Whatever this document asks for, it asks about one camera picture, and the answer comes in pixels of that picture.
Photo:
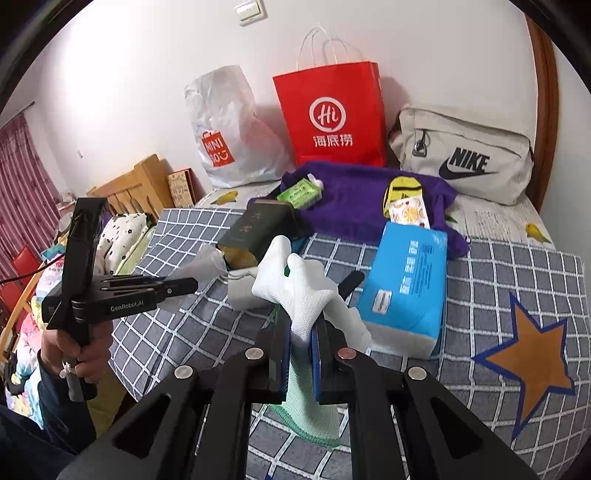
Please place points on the white glove green cuff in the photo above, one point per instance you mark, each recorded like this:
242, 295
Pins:
304, 295

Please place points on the red paper bag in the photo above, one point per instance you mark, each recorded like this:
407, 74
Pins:
332, 92

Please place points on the colourful floral quilt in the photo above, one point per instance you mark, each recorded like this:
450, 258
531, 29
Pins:
23, 360

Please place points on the pale green quilt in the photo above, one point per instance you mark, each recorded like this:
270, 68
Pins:
138, 251

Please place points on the orange print packet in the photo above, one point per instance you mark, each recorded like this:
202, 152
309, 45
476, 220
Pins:
408, 210

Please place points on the green wipes packet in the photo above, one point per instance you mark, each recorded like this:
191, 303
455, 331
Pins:
300, 194

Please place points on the lemon print bedsheet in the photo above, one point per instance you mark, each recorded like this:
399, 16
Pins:
498, 221

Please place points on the beige waist bag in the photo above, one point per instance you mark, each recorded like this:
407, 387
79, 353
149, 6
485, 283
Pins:
461, 134

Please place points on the dark green box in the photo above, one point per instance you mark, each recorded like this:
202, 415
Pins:
258, 226

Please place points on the white light switch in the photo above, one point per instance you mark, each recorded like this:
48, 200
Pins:
250, 10

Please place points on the wooden headboard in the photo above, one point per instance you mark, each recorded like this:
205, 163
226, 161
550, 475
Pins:
134, 184

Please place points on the person's left forearm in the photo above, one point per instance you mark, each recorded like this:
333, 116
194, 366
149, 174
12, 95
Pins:
46, 429

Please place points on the red chair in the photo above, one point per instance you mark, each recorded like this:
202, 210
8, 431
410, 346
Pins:
23, 263

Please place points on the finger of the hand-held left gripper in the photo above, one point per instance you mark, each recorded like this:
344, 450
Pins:
134, 279
180, 287

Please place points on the purple towel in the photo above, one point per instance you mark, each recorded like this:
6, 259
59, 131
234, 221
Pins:
355, 198

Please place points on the blue tissue pack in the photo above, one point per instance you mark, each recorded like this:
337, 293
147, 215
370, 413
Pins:
406, 286

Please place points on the red striped curtain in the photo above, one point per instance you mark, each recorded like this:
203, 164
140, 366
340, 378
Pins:
23, 184

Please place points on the yellow pouch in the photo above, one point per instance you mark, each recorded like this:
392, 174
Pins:
399, 189

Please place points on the grey checked blanket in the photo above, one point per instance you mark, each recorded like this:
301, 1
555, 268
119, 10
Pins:
485, 300

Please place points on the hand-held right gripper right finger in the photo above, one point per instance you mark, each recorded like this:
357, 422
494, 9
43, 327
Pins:
316, 360

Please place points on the polka dot pillow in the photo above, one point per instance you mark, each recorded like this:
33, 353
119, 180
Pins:
120, 240

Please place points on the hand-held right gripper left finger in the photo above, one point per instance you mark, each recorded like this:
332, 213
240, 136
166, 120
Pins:
286, 350

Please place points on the clear plastic bag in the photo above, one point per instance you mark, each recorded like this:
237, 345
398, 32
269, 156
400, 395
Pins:
207, 263

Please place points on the patterned brown box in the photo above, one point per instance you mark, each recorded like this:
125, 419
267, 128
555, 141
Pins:
184, 189

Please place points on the white plastic shopping bag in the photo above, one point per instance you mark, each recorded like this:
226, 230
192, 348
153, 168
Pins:
231, 110

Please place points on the person's left hand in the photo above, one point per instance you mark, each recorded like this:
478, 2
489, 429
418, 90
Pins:
92, 355

